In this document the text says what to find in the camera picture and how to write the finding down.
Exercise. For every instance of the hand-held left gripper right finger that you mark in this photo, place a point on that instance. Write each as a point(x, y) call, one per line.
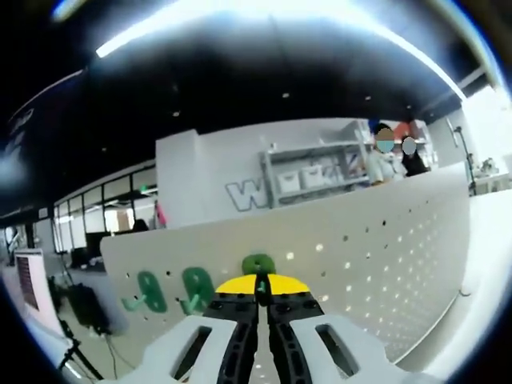
point(340, 352)

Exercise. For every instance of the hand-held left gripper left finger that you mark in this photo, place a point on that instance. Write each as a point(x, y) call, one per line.
point(188, 352)

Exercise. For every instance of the green hook assembly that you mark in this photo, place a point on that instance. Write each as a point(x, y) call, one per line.
point(252, 264)
point(196, 290)
point(152, 292)

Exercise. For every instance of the grey perforated mounting plate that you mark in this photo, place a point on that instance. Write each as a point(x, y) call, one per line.
point(360, 240)

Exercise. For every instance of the black bag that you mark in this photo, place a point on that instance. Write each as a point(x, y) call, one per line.
point(86, 306)

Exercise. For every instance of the white storage bin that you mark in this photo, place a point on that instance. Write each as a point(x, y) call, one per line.
point(317, 177)
point(289, 181)

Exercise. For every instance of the grey metal shelf rack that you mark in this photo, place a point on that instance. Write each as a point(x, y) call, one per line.
point(312, 176)

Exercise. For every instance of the glass office partition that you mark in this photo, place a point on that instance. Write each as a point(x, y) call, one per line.
point(100, 196)

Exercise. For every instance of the black tripod stand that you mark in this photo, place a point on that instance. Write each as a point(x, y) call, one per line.
point(466, 160)

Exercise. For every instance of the dark hanging sign panel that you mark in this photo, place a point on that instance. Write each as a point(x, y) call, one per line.
point(28, 140)

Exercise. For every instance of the long ceiling light strip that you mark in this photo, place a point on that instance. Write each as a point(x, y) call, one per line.
point(160, 32)
point(420, 54)

